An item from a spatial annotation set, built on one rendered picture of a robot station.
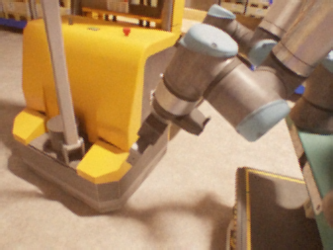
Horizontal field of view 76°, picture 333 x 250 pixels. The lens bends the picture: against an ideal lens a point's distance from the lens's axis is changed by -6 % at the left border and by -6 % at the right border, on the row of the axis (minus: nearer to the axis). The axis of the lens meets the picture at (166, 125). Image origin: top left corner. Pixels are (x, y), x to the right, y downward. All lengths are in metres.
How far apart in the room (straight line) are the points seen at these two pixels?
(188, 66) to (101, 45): 0.77
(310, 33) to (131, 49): 0.74
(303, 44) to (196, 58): 0.19
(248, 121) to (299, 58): 0.16
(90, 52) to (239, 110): 0.90
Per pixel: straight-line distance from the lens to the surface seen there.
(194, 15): 2.73
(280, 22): 0.77
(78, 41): 1.21
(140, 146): 0.50
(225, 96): 0.37
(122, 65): 1.04
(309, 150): 0.86
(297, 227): 1.16
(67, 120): 1.12
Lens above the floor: 1.15
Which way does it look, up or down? 34 degrees down
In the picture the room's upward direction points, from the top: 6 degrees clockwise
